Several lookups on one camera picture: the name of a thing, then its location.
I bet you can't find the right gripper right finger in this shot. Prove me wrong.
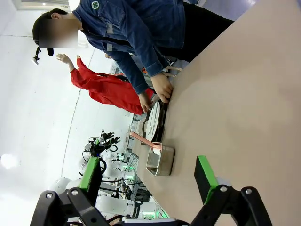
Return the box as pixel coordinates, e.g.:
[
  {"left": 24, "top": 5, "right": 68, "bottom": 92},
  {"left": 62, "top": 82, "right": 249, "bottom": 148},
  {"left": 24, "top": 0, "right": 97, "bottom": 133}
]
[{"left": 190, "top": 155, "right": 273, "bottom": 226}]

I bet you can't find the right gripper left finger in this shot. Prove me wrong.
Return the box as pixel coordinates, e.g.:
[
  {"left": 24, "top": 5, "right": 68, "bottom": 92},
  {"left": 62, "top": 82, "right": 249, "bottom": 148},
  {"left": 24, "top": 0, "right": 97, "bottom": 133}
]
[{"left": 30, "top": 156, "right": 111, "bottom": 226}]

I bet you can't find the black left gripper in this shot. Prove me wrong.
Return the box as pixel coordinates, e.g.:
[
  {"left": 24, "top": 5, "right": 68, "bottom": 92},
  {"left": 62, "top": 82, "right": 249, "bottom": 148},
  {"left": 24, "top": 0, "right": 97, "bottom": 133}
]
[{"left": 88, "top": 137, "right": 105, "bottom": 158}]

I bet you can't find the dark brown serving tray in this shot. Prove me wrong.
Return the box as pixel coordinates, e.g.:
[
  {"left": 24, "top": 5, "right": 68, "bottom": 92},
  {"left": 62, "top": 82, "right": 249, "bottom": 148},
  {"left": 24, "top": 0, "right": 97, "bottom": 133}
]
[{"left": 141, "top": 100, "right": 170, "bottom": 144}]

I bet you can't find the person's right forearm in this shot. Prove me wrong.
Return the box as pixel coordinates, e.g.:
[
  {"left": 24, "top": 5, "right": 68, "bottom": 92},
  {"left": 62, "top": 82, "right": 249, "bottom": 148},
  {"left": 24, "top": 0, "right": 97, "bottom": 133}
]
[{"left": 115, "top": 56, "right": 149, "bottom": 96}]

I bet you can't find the person's left forearm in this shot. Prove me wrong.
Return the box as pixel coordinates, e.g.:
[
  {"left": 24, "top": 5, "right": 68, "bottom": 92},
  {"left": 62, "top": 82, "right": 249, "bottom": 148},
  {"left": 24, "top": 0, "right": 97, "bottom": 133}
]
[{"left": 131, "top": 42, "right": 165, "bottom": 78}]

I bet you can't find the person's right hand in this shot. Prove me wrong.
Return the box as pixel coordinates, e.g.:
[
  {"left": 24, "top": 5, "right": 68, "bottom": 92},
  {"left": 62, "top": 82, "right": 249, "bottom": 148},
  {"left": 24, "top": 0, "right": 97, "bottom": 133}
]
[{"left": 138, "top": 92, "right": 154, "bottom": 113}]

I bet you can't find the person's left hand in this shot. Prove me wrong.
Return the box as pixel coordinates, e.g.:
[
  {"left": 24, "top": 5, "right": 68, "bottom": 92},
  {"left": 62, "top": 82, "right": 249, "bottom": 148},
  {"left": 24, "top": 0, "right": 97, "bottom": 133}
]
[{"left": 150, "top": 72, "right": 174, "bottom": 104}]

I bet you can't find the rectangular stainless steel tin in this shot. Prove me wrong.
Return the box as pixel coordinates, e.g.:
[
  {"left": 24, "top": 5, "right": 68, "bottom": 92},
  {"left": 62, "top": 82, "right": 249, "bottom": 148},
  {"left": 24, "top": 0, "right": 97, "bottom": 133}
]
[{"left": 146, "top": 145, "right": 176, "bottom": 177}]

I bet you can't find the person in red jacket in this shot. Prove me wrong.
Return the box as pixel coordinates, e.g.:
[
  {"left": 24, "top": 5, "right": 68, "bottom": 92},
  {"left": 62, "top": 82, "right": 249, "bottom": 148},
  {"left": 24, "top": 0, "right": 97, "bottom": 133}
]
[{"left": 56, "top": 53, "right": 156, "bottom": 116}]

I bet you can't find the large white round plate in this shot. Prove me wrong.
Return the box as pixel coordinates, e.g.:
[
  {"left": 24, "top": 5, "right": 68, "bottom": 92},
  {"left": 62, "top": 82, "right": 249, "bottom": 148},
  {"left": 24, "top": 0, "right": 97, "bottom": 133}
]
[{"left": 143, "top": 102, "right": 161, "bottom": 141}]

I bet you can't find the person in denim jacket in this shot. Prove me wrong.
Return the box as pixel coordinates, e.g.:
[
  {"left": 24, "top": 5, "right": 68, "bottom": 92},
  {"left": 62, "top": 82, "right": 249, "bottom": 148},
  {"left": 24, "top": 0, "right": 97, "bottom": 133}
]
[{"left": 32, "top": 0, "right": 236, "bottom": 95}]

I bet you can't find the head mounted camera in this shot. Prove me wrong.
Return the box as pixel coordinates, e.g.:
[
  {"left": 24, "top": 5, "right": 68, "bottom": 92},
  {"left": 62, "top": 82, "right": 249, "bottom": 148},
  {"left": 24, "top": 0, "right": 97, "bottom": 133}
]
[{"left": 30, "top": 47, "right": 55, "bottom": 65}]

